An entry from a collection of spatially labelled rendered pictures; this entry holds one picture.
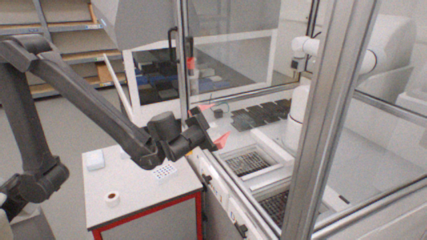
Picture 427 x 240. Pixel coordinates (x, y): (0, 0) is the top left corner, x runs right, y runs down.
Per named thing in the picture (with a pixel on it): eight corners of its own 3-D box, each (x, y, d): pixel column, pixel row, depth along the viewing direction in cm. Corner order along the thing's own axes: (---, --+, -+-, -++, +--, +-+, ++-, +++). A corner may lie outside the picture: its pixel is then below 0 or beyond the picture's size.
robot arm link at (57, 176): (28, 173, 80) (13, 185, 75) (49, 157, 77) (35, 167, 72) (51, 194, 82) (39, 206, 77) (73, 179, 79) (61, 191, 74)
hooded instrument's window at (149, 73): (133, 115, 180) (121, 51, 158) (104, 53, 319) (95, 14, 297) (264, 87, 224) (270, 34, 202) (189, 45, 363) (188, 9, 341)
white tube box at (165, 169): (159, 185, 140) (158, 180, 139) (151, 177, 146) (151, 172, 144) (177, 175, 148) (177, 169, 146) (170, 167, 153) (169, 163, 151)
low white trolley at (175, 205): (115, 314, 155) (86, 227, 117) (105, 231, 203) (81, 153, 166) (205, 268, 177) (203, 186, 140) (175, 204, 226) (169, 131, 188)
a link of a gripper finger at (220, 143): (226, 139, 81) (205, 155, 76) (215, 120, 80) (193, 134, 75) (239, 136, 75) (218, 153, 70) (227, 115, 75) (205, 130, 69)
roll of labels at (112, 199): (103, 207, 127) (101, 201, 125) (108, 196, 133) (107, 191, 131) (117, 207, 127) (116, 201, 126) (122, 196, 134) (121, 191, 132)
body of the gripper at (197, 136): (205, 147, 76) (187, 161, 72) (189, 117, 75) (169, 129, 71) (217, 144, 71) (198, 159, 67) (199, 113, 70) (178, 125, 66)
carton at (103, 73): (101, 83, 443) (97, 67, 429) (97, 77, 467) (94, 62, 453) (125, 79, 461) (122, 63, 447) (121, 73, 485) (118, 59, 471)
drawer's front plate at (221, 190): (225, 211, 118) (225, 193, 112) (199, 173, 140) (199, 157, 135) (228, 209, 119) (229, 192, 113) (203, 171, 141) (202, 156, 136)
